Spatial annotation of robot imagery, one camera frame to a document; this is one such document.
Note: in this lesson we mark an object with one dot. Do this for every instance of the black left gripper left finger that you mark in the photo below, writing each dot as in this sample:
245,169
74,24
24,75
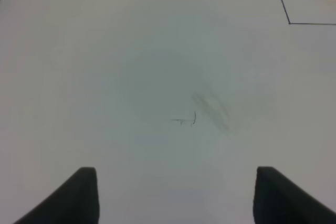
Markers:
75,201

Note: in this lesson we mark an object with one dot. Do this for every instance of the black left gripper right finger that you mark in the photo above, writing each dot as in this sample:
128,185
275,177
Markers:
278,200

